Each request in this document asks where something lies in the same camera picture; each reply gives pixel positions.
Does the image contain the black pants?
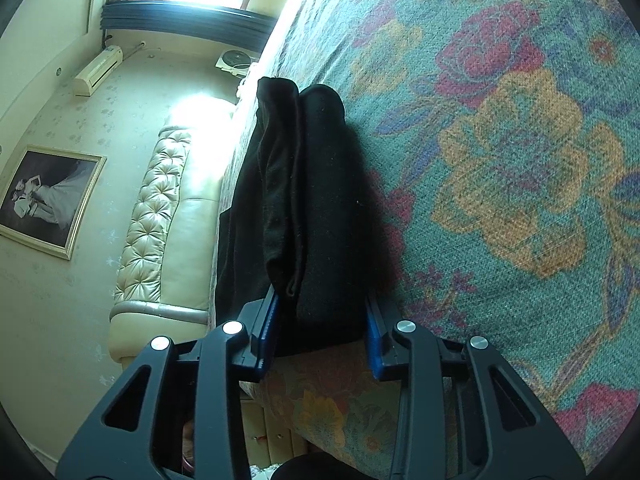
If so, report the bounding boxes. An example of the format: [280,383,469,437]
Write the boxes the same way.
[214,76,392,359]

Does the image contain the dark blue curtain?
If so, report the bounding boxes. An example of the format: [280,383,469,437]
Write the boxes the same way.
[101,0,279,59]

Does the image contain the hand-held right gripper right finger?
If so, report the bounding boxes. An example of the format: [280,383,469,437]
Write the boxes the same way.
[365,296,586,480]

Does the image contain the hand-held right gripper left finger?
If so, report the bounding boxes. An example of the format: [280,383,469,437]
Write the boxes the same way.
[55,287,279,480]

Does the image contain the gold framed wall picture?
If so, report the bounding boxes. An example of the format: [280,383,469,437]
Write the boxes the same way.
[0,145,108,261]

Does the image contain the cream tufted leather headboard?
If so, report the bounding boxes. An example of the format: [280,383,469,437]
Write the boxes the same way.
[109,97,242,367]

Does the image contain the floral bedspread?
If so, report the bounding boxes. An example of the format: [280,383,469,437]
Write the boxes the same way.
[220,0,640,472]

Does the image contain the dark cloth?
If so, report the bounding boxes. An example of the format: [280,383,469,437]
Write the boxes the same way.
[265,451,401,480]

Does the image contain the cream bedside cabinet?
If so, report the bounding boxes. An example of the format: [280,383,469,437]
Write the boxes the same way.
[240,394,310,467]

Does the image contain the white wall air conditioner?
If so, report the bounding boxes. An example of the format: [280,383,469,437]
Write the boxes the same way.
[72,45,124,98]

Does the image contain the white box fan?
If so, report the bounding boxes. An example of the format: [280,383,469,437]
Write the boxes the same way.
[215,49,261,79]

